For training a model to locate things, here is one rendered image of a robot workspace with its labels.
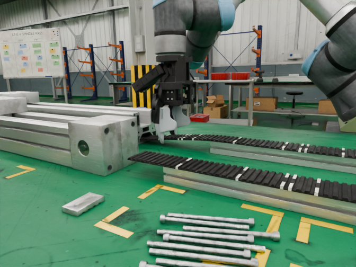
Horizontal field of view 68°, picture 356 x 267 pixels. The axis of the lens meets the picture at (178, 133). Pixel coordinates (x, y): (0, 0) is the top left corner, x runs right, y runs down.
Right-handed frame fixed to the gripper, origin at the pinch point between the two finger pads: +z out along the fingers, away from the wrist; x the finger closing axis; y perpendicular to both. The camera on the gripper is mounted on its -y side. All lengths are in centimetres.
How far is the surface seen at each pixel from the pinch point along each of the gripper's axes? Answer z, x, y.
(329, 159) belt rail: 0.3, -2.0, 37.3
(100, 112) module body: -5.9, -5.0, -18.3
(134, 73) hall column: -18, 254, -225
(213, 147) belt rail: 1.0, -1.3, 14.0
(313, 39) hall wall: -94, 752, -33
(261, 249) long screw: 1.8, -31.3, 32.5
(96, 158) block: -0.9, -24.0, 0.7
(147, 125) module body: -2.2, 0.5, -6.6
